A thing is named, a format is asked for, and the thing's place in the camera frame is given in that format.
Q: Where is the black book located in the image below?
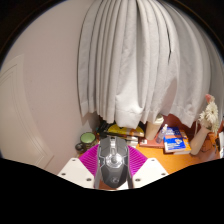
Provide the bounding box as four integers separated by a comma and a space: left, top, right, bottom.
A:
96, 121, 113, 136

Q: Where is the white pitcher vase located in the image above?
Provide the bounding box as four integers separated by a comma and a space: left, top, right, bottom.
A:
189, 120, 212, 156

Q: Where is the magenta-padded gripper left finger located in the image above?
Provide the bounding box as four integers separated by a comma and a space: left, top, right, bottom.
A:
57, 143, 100, 190

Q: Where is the red book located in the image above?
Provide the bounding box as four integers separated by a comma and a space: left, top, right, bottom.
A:
139, 138, 165, 149

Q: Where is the white yellow book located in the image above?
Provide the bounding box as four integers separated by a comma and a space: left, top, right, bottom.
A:
125, 135, 140, 148

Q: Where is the white pleated curtain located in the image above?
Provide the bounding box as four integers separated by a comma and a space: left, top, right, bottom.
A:
77, 0, 224, 130

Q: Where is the white pink flower bunch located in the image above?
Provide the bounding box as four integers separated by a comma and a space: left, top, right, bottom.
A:
198, 93, 221, 134

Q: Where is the orange cover book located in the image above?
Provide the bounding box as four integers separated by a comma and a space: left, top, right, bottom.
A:
173, 129, 193, 156

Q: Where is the dark mug with green inside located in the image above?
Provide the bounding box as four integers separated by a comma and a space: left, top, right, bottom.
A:
75, 131, 98, 154

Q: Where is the yellow cover book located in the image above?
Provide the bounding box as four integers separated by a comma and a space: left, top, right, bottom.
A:
106, 124, 146, 138

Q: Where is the black grey computer mouse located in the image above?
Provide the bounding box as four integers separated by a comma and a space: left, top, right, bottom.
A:
93, 135, 134, 190

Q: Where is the clear spray bottle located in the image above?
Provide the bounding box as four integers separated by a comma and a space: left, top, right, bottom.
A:
155, 123, 169, 144

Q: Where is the blue cover book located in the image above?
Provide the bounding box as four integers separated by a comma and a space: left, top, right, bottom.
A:
163, 126, 188, 154

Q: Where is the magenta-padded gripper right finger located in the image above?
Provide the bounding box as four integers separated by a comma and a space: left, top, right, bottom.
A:
127, 145, 170, 189

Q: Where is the cream tumbler with lid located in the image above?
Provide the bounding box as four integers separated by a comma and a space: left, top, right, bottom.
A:
145, 114, 165, 141

